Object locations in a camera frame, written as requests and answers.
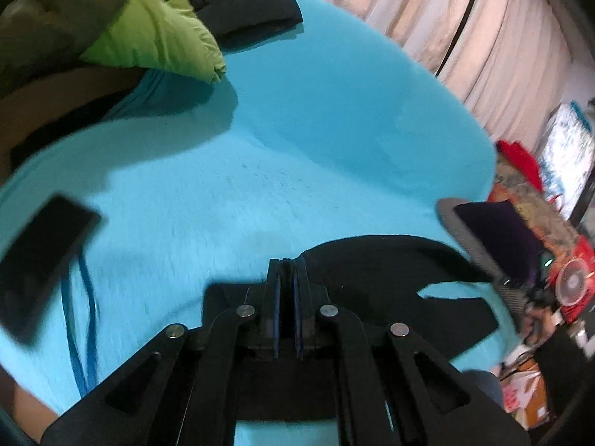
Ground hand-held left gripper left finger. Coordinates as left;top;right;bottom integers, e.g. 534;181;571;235
39;258;286;446

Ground small white fan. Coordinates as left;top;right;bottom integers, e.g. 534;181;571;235
555;258;595;311

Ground teal fleece blanket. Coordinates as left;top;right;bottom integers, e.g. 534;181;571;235
0;0;512;446

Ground black phone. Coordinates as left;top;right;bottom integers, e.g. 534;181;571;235
0;194;102;345

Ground black pants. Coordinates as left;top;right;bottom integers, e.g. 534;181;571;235
202;235;499;423

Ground patterned orange cloth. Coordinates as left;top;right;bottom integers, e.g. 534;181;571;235
488;181;584;261

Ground olive green cloth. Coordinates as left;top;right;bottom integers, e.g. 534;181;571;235
0;0;154;96

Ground blue lanyard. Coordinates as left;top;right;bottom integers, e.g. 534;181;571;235
60;246;98;398

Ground white blue wall picture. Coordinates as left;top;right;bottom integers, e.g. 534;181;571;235
539;102;595;219

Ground pale pink curtain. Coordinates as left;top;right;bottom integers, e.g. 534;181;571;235
260;0;591;131

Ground black puffer jacket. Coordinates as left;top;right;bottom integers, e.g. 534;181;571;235
163;0;304;39

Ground lime green jacket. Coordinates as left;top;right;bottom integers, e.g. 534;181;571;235
81;0;228;84

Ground orange white paper bag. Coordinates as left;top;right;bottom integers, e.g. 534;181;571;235
504;367;550;429

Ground wooden bed frame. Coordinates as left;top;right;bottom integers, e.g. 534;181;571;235
0;67;146;172

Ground red cloth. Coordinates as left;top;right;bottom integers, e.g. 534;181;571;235
495;139;546;192

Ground black cable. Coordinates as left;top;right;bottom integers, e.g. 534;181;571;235
434;0;486;77

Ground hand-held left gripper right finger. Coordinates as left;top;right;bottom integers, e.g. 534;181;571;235
290;258;531;446

